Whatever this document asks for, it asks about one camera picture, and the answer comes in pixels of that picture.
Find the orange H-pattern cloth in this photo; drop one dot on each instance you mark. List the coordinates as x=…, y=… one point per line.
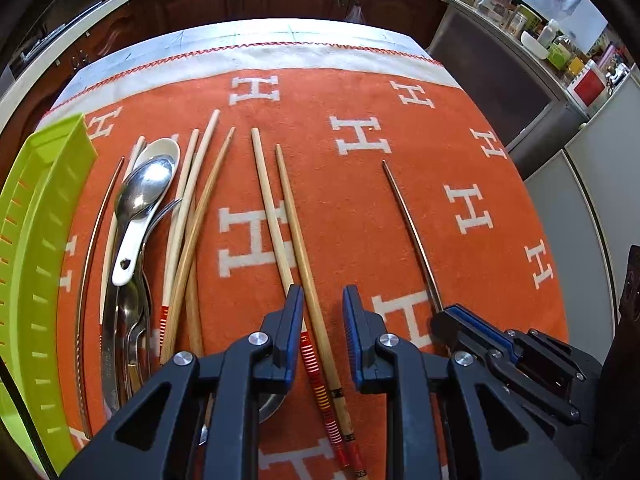
x=339, y=99

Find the bamboo chopstick brown end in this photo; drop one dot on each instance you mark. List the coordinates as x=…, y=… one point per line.
x=318, y=326

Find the lime green utensil tray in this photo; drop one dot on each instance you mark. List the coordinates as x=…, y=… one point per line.
x=38, y=202

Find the large steel spoon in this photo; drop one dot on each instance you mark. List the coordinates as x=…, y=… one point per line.
x=126, y=314

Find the bamboo chopstick red-striped end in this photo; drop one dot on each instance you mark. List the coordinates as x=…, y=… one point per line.
x=309, y=355

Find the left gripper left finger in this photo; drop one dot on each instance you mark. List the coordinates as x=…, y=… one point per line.
x=155, y=435

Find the white ceramic spoon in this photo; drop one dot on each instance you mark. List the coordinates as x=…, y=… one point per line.
x=138, y=200

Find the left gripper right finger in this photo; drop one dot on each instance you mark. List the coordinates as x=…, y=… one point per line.
x=445, y=417

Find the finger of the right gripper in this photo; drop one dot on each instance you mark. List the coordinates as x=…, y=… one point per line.
x=458, y=328

